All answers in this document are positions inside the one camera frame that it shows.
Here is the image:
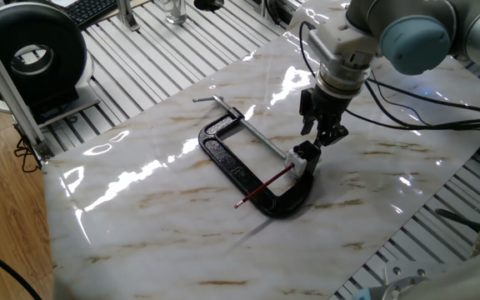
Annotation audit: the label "short aluminium bracket post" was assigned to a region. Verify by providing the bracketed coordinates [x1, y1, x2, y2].
[116, 0, 141, 33]

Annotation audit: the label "black and white pencil sharpener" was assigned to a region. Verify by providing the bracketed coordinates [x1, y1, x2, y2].
[284, 140, 323, 183]

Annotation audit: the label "red pencil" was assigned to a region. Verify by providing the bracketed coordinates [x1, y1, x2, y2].
[233, 162, 296, 209]

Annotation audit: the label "black round knob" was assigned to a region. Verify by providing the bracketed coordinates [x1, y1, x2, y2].
[192, 0, 225, 13]

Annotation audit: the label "black C-clamp with steel screw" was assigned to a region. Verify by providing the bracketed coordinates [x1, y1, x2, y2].
[192, 94, 315, 219]

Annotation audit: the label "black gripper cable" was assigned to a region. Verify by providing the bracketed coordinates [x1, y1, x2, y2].
[297, 20, 480, 134]

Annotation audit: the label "white marble pattern sheet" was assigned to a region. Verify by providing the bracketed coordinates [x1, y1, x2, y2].
[41, 0, 480, 300]

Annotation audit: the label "tangled black wires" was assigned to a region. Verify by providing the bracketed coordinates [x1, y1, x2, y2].
[13, 136, 41, 174]

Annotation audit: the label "black floor cable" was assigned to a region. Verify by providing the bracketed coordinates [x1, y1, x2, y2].
[0, 235, 43, 300]

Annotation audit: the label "black computer keyboard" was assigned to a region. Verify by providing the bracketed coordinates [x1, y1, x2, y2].
[62, 0, 120, 30]

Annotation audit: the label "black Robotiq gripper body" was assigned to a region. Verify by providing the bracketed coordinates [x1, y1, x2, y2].
[310, 85, 352, 126]

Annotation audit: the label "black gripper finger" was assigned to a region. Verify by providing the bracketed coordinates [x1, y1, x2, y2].
[299, 87, 317, 137]
[314, 120, 349, 148]

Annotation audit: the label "clear drinking glass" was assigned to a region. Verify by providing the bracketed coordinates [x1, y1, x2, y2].
[162, 0, 188, 25]

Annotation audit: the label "long aluminium frame post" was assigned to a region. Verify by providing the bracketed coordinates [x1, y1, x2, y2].
[0, 16, 53, 163]

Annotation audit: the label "white wrist mounting bracket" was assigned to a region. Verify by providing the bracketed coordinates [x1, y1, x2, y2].
[306, 20, 383, 59]

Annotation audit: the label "black robot base hose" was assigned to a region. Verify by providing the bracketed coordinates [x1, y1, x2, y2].
[434, 206, 480, 235]

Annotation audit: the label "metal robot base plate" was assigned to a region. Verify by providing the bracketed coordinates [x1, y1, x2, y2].
[383, 264, 431, 293]

